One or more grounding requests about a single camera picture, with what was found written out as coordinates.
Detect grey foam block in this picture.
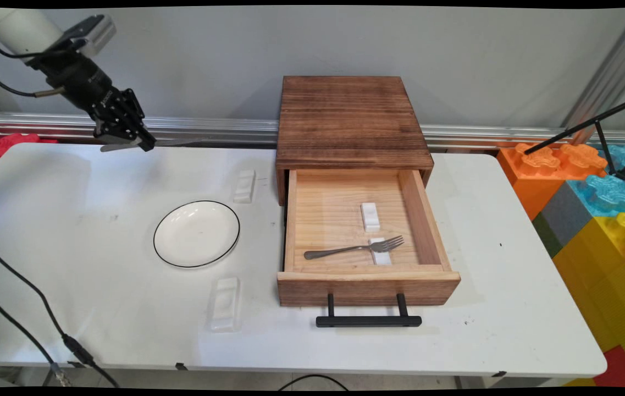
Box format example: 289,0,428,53
532,181,593,258

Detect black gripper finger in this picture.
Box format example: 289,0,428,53
117,88,156,150
94,113,142,146

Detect light wooden drawer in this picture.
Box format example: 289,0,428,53
276,169,461,307

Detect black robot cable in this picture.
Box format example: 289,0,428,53
0,25,120,388
0,55,71,387

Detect large white cutlery rest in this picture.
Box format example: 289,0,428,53
209,277,241,332

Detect silver fork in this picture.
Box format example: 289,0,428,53
304,235,405,260

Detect small white cutlery rest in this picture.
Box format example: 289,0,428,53
360,202,380,232
233,169,257,204
369,238,392,266

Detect dark wooden cabinet box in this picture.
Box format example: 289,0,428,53
275,76,434,207

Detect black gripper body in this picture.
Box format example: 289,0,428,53
29,52,118,116

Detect black tripod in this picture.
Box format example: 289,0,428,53
524,91,625,185

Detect slanted aluminium post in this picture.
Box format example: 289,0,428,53
562,8,625,130

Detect black drawer handle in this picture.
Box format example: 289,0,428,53
316,293,423,328

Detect orange foam block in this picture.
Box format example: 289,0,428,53
496,142,610,221

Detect colourful giant toy bricks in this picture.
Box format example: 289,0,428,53
551,212,625,386

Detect white plate with black rim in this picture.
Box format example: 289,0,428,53
153,200,241,269

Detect aluminium rail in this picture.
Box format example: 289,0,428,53
0,113,625,150

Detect black floor cable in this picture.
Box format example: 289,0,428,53
278,375,349,391

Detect blue foam block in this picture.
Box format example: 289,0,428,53
568,144,625,216

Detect silver table knife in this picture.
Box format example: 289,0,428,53
100,137,203,152

